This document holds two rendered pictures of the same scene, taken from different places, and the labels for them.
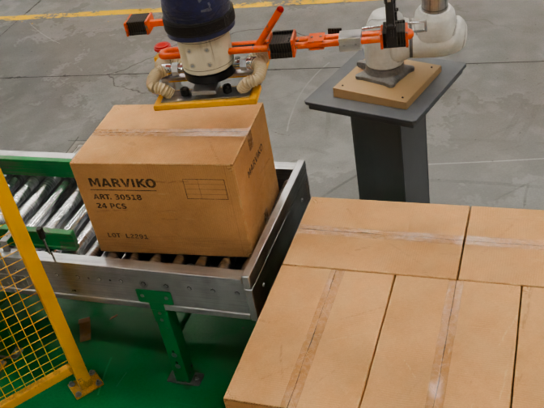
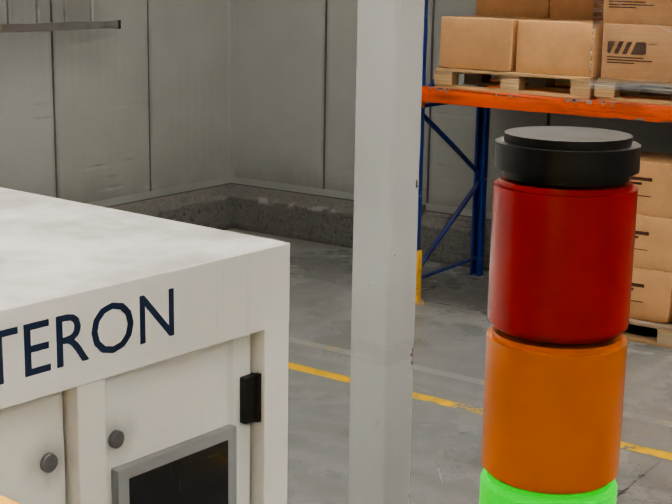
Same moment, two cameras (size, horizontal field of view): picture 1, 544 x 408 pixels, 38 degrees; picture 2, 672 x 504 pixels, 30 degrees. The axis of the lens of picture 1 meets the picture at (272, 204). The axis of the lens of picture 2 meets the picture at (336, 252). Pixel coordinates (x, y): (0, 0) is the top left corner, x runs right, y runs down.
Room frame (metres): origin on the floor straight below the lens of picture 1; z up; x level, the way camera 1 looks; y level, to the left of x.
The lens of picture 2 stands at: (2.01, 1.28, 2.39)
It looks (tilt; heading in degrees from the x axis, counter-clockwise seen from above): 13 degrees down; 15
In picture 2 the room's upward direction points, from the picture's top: 1 degrees clockwise
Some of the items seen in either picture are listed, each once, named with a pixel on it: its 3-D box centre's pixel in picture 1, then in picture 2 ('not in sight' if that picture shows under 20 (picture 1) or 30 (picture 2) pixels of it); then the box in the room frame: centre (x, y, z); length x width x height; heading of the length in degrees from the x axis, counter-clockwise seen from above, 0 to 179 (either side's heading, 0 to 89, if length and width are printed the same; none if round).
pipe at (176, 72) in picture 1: (210, 68); not in sight; (2.37, 0.11, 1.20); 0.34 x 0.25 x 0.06; 76
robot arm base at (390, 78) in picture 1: (380, 66); not in sight; (2.89, -0.54, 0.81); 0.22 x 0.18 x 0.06; 45
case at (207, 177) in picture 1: (180, 178); not in sight; (2.46, 0.31, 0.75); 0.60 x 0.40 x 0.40; 70
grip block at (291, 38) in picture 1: (282, 44); not in sight; (2.31, -0.13, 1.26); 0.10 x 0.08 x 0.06; 166
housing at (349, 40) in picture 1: (350, 40); not in sight; (2.26, -0.34, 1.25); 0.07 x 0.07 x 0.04; 76
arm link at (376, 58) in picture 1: (386, 36); not in sight; (2.88, -0.57, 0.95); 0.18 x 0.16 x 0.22; 76
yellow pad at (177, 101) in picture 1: (206, 93); not in sight; (2.28, 0.14, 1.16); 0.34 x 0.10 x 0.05; 76
